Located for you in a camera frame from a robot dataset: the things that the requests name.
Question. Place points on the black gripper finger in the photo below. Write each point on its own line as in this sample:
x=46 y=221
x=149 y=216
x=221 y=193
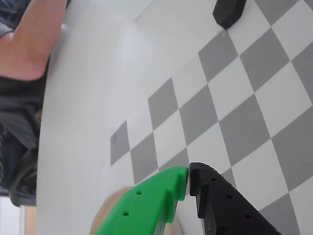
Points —
x=225 y=208

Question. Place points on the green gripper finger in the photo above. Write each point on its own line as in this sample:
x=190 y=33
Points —
x=146 y=203

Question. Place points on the person's bare forearm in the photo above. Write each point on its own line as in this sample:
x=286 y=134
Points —
x=31 y=44

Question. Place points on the grey white checkerboard mat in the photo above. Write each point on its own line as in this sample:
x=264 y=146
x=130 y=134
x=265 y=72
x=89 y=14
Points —
x=220 y=98

